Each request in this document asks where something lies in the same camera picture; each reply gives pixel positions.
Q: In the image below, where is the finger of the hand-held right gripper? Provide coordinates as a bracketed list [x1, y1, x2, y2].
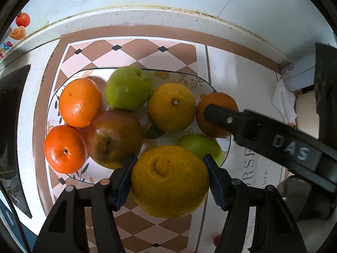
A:
[203, 104, 337, 193]
[314, 42, 337, 148]

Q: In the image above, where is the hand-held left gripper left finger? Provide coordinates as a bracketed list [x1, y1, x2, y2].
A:
[32, 155, 138, 253]

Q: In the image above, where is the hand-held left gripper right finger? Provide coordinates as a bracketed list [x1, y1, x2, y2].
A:
[202, 154, 307, 253]

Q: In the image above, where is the green apple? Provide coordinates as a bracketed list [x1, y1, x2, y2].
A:
[105, 65, 153, 112]
[175, 134, 224, 166]

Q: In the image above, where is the red brown apple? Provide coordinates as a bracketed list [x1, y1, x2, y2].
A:
[86, 110, 145, 170]

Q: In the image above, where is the large yellow citrus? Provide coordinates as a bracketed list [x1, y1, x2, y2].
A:
[131, 145, 210, 219]

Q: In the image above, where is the dark brownish orange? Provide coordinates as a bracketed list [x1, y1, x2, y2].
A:
[195, 92, 239, 138]

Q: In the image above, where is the orange tangerine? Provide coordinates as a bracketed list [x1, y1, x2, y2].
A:
[58, 78, 103, 128]
[44, 125, 88, 174]

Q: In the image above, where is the floral oval plate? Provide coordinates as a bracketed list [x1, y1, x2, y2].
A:
[46, 67, 233, 185]

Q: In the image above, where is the yellow orange with stem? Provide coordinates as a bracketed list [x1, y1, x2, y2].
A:
[147, 83, 197, 133]

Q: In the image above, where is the person's right forearm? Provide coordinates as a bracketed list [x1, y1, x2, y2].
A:
[276, 171, 337, 253]

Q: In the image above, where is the beige utensil holder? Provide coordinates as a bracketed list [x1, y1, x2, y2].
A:
[295, 86, 320, 139]

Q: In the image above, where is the white spray can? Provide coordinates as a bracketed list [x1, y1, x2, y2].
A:
[281, 53, 316, 91]

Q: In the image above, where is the white paper towel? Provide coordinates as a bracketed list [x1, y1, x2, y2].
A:
[272, 80, 297, 124]

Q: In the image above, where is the checkered brown table mat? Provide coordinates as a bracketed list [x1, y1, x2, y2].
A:
[33, 24, 290, 253]

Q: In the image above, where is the black gas stove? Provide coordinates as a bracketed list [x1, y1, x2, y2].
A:
[0, 65, 32, 219]

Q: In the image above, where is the colourful lettered wall sticker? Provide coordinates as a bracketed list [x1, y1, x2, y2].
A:
[0, 41, 13, 60]

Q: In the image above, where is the gold ingot wall sticker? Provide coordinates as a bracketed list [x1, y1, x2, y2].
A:
[10, 27, 26, 40]

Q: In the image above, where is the persimmon wall sticker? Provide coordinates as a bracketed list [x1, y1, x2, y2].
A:
[15, 12, 31, 27]

